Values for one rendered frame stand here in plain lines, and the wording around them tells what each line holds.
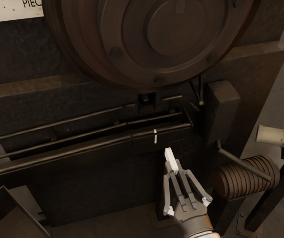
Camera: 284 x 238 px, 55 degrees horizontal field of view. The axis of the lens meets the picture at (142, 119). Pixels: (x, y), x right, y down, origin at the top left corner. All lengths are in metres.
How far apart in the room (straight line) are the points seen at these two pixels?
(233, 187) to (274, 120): 1.09
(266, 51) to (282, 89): 1.36
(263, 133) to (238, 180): 0.19
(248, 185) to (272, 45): 0.48
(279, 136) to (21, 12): 0.81
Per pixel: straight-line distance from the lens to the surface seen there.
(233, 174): 1.04
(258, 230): 1.57
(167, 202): 0.70
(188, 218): 0.70
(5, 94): 0.83
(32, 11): 0.73
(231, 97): 0.89
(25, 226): 0.88
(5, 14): 0.74
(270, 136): 0.98
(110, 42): 0.52
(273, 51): 1.00
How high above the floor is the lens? 1.37
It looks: 47 degrees down
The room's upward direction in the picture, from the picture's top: straight up
